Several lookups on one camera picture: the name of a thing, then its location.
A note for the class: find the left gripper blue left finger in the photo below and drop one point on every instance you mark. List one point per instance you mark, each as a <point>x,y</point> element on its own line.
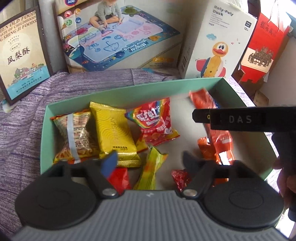
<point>98,171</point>

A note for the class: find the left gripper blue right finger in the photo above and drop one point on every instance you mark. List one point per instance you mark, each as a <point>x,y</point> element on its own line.
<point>202,175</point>

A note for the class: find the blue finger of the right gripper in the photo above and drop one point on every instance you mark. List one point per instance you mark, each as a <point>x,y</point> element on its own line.
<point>201,115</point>

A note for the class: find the small red snack packet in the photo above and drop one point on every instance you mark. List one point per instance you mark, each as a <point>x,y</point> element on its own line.
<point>119,179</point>

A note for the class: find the dark red foil wrapper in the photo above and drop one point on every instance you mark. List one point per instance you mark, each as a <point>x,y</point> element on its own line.
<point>182,179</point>

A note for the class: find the orange snack pouch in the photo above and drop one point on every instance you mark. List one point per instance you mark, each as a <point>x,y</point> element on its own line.
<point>209,152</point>

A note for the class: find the tall orange snack bag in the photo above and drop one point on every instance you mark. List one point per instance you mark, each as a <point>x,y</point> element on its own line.
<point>208,104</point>

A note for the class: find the yellow Hsun cake packet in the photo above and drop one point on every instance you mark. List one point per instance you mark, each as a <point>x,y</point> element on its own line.
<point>114,134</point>

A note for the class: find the orange noodle snack bag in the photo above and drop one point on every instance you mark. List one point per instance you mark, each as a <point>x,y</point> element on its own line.
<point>79,143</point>

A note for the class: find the yellow green snack stick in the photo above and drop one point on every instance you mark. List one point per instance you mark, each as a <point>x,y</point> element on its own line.
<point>147,179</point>

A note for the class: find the Skittles rainbow candy bag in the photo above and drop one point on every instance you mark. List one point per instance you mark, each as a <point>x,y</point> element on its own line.
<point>154,121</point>

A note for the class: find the person's right hand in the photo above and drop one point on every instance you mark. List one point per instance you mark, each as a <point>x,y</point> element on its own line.
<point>285,183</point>

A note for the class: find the mint green cardboard box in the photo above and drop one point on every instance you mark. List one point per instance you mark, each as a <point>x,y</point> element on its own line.
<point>132,121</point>

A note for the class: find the red gift bag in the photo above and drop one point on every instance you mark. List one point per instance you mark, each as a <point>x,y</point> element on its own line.
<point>264,45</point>

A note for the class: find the roly-poly duck toy box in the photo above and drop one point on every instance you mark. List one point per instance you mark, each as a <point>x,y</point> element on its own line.
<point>216,37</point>

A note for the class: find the purple striped tablecloth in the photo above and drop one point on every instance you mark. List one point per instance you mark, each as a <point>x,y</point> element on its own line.
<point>21,129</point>

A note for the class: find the framed pineapple cake box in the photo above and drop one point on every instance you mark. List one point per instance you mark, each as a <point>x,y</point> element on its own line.
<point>25,61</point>

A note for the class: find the kids drawing mat box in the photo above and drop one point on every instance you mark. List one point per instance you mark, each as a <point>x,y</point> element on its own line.
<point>109,35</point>

